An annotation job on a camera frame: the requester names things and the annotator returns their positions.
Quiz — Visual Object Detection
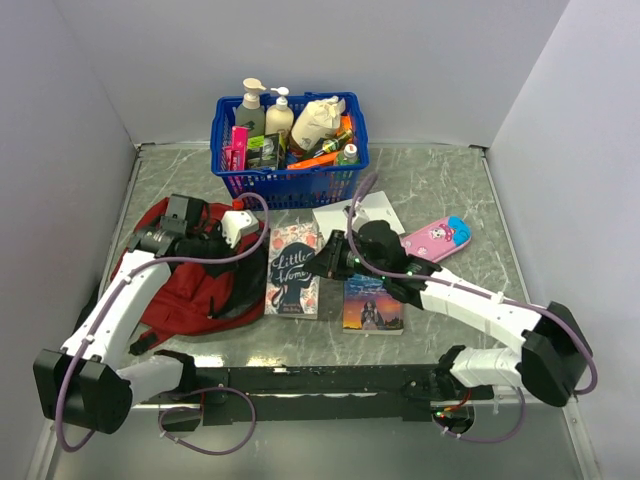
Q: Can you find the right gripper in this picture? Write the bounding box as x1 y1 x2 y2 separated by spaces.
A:
303 229 387 281

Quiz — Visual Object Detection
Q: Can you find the floral light notebook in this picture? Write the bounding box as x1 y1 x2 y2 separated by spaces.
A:
264 222 320 319

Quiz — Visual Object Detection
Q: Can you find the blue Jane Eyre book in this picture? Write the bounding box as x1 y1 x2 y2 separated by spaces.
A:
342 275 405 335

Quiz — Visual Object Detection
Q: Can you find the red backpack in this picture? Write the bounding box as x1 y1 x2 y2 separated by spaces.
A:
129 194 268 356

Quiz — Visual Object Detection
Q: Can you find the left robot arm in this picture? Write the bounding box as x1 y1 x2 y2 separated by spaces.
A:
33 194 269 452

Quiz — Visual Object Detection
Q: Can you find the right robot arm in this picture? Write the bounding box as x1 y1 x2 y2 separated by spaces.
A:
304 220 597 407

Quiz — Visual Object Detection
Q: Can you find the beige paper bag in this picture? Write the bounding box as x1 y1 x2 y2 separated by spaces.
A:
290 96 346 152

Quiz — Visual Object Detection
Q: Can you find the white book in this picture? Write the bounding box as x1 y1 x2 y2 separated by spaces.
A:
312 191 405 240

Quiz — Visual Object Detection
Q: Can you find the pink box in basket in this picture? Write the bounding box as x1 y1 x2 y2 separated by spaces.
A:
223 126 249 171

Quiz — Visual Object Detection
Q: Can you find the black and green box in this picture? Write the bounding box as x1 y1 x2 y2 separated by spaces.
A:
245 133 286 170

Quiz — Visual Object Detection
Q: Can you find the pink cartoon pencil case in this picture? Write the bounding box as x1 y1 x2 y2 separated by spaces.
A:
401 216 471 263

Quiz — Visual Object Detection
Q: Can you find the blue plastic basket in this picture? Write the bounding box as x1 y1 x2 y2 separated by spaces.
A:
210 91 369 210

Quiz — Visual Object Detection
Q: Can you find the green drink bottle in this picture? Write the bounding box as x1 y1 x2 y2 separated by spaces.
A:
335 143 359 166

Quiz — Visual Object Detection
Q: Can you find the grey pump bottle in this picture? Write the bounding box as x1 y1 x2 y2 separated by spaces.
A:
235 77 266 138

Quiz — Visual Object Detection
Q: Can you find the cream pump bottle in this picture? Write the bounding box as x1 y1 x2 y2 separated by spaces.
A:
265 86 294 140

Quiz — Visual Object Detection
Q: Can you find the orange package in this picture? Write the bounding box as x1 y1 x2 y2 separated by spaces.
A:
286 115 354 170

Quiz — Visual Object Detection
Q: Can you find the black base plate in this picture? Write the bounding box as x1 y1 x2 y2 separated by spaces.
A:
152 364 494 426

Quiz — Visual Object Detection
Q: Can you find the aluminium rail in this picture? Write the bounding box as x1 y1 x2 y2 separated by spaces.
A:
47 362 576 412

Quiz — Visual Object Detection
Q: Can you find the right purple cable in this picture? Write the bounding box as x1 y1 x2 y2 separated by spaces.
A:
347 172 599 445

